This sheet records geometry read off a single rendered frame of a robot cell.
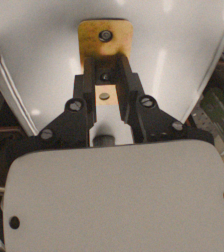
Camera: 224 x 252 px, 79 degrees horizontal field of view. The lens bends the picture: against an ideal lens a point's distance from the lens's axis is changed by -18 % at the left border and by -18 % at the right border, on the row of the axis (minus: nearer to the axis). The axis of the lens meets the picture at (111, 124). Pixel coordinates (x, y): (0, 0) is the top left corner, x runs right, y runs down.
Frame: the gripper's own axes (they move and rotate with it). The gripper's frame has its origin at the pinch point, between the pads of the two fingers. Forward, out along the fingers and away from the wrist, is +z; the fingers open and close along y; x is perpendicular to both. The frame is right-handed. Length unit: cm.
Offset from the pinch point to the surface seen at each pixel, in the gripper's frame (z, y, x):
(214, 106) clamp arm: 2.5, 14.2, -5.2
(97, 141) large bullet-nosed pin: 2.3, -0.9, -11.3
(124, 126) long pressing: 3.0, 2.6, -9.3
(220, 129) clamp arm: -0.3, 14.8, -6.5
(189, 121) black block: 8.7, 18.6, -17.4
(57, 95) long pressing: 3.0, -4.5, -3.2
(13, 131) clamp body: 7.6, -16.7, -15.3
